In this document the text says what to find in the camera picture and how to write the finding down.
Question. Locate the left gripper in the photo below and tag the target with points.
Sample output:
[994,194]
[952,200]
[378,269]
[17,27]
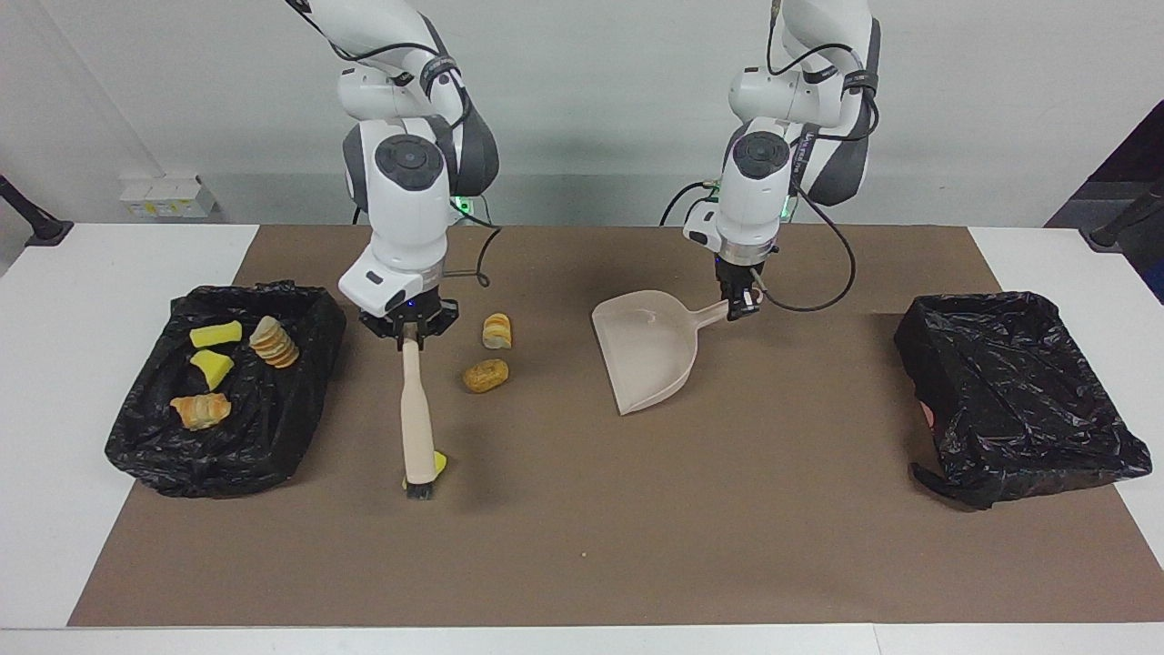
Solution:
[741,264]

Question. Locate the black bag lined bin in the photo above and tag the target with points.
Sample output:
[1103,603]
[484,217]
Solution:
[273,428]
[1018,391]

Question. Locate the small yellow sponge piece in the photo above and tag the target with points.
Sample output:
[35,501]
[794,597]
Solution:
[212,368]

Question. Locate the dark wall panel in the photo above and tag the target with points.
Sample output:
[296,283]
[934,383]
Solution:
[1137,155]

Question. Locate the beige plastic dustpan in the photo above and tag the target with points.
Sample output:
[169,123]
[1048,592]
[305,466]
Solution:
[646,355]

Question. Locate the white wall socket box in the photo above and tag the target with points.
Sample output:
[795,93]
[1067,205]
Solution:
[168,196]

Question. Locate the brown bread roll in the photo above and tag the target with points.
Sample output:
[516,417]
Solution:
[486,375]

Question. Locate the orange striped croissant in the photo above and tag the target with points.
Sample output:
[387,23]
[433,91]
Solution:
[200,411]

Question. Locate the beige hand brush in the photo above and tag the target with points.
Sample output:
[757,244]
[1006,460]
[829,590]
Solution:
[416,418]

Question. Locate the yellow sponge block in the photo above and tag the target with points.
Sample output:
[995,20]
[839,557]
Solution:
[439,464]

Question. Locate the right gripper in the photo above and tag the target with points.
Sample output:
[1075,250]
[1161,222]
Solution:
[391,287]

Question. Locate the brown table mat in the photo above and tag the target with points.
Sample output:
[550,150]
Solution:
[546,546]

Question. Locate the black stand pole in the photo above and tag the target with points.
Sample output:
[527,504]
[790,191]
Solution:
[36,223]
[1123,223]

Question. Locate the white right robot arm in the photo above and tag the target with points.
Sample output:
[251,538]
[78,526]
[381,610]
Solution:
[409,209]

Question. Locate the small striped croissant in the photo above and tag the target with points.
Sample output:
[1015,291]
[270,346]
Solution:
[497,330]

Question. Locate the pale striped bread piece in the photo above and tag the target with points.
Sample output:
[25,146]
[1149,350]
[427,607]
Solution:
[273,342]

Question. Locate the large yellow sponge piece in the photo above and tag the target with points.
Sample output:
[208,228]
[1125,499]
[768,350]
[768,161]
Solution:
[215,334]

